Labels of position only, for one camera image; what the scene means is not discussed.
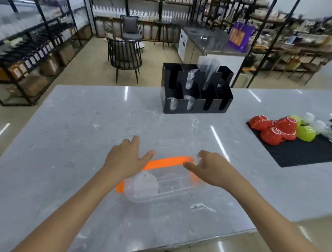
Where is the grey armchair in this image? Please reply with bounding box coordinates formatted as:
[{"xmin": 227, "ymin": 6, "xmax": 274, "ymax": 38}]
[{"xmin": 120, "ymin": 15, "xmax": 144, "ymax": 42}]

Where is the row of white bottles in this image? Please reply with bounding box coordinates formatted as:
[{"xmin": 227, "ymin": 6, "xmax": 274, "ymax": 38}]
[{"xmin": 92, "ymin": 4, "xmax": 190, "ymax": 22}]

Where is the stack of clear cups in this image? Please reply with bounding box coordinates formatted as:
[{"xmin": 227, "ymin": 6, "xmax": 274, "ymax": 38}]
[
  {"xmin": 185, "ymin": 69, "xmax": 199, "ymax": 90},
  {"xmin": 167, "ymin": 97, "xmax": 179, "ymax": 111},
  {"xmin": 184, "ymin": 95, "xmax": 196, "ymax": 111}
]

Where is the black metal shelf rack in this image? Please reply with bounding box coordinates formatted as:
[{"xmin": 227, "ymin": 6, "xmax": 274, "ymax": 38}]
[{"xmin": 0, "ymin": 0, "xmax": 94, "ymax": 107}]

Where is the person's right hand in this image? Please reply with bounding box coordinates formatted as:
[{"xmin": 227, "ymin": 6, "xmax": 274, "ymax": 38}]
[{"xmin": 183, "ymin": 150, "xmax": 241, "ymax": 189}]

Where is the person's left hand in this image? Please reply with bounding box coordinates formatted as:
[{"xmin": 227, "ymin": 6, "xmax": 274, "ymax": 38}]
[{"xmin": 104, "ymin": 136, "xmax": 156, "ymax": 181}]

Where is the black side table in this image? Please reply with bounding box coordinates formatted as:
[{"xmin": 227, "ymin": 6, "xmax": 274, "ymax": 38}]
[{"xmin": 155, "ymin": 21, "xmax": 174, "ymax": 50}]

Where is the purple gift bag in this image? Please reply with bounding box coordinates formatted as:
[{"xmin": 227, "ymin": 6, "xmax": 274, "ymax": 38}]
[{"xmin": 228, "ymin": 21, "xmax": 257, "ymax": 53}]

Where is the black shelf with goods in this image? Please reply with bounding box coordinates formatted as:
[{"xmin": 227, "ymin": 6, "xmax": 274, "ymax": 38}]
[{"xmin": 202, "ymin": 0, "xmax": 332, "ymax": 89}]

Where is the clear plastic sleeve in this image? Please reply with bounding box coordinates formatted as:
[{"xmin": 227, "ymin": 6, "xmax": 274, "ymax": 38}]
[{"xmin": 197, "ymin": 56, "xmax": 222, "ymax": 90}]

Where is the clear plastic lid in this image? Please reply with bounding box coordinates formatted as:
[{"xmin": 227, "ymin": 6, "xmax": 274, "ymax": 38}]
[{"xmin": 132, "ymin": 171, "xmax": 159, "ymax": 199}]

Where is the black slatted chair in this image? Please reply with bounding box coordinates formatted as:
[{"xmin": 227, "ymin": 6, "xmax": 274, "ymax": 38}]
[{"xmin": 107, "ymin": 38, "xmax": 143, "ymax": 84}]

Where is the person's left forearm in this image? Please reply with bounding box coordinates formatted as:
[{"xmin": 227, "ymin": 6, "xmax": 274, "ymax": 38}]
[{"xmin": 11, "ymin": 166, "xmax": 125, "ymax": 252}]

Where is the row of dark bottles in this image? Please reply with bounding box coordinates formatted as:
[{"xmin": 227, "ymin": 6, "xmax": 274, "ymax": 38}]
[{"xmin": 0, "ymin": 25, "xmax": 78, "ymax": 81}]

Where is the person's right forearm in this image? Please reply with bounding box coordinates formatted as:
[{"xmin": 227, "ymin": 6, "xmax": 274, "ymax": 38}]
[{"xmin": 225, "ymin": 174, "xmax": 323, "ymax": 252}]

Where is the wooden chair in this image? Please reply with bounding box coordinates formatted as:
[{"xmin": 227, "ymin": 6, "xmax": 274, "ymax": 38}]
[{"xmin": 288, "ymin": 56, "xmax": 331, "ymax": 86}]

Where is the black rubber mat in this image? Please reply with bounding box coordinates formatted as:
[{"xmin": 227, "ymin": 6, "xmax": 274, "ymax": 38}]
[{"xmin": 246, "ymin": 120, "xmax": 332, "ymax": 168}]

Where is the red cup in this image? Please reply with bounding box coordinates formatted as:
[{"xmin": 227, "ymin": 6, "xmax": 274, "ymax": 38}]
[
  {"xmin": 248, "ymin": 115, "xmax": 270, "ymax": 131},
  {"xmin": 272, "ymin": 116, "xmax": 298, "ymax": 133},
  {"xmin": 281, "ymin": 130, "xmax": 298, "ymax": 141},
  {"xmin": 260, "ymin": 127, "xmax": 286, "ymax": 146}
]

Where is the green cup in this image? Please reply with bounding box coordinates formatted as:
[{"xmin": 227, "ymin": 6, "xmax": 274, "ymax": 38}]
[
  {"xmin": 288, "ymin": 115, "xmax": 303, "ymax": 127},
  {"xmin": 296, "ymin": 125, "xmax": 317, "ymax": 142}
]

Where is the clear box with orange handle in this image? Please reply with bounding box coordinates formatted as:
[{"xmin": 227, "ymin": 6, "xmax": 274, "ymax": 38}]
[{"xmin": 115, "ymin": 139, "xmax": 203, "ymax": 203}]

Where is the black cup organizer caddy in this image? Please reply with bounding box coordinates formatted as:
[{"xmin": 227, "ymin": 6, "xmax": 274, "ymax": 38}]
[{"xmin": 160, "ymin": 62, "xmax": 234, "ymax": 114}]

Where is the clear plastic cup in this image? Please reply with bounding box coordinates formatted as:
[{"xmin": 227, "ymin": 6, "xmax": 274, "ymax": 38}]
[
  {"xmin": 302, "ymin": 112, "xmax": 316, "ymax": 124},
  {"xmin": 311, "ymin": 120, "xmax": 332, "ymax": 141}
]

